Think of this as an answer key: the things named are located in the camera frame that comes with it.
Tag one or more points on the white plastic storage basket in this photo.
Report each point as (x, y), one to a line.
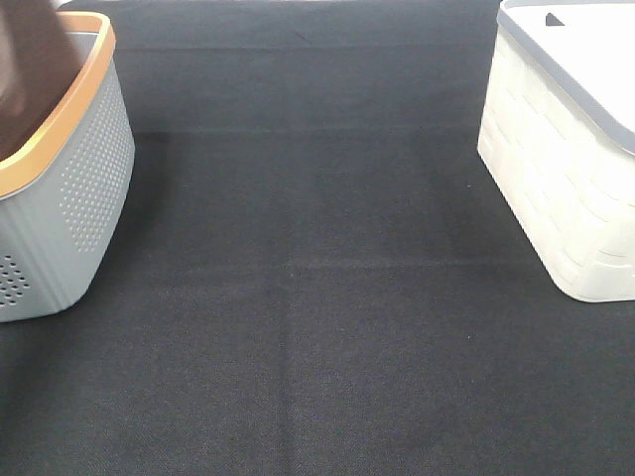
(557, 136)

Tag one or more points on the grey perforated laundry basket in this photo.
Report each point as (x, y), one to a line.
(62, 193)

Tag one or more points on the brown towel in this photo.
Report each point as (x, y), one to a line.
(38, 65)

